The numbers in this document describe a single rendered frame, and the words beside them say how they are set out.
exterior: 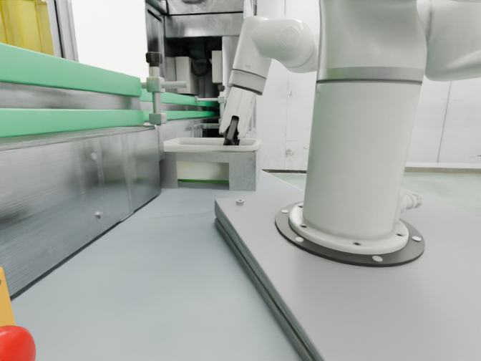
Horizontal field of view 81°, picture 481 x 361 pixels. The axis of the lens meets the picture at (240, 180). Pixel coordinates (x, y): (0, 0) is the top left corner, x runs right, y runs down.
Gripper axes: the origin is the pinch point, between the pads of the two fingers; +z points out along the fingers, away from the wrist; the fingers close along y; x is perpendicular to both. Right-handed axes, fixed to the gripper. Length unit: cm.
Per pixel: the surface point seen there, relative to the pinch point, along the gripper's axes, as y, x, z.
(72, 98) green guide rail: 29.4, -16.4, -7.8
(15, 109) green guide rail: 37.4, -16.0, -6.6
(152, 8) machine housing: -63, -52, -40
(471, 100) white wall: -391, 279, -100
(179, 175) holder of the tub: 6.0, -8.4, 5.1
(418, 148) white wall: -392, 237, -17
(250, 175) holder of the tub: 6.5, 6.0, 0.7
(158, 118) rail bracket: 10.5, -13.2, -5.8
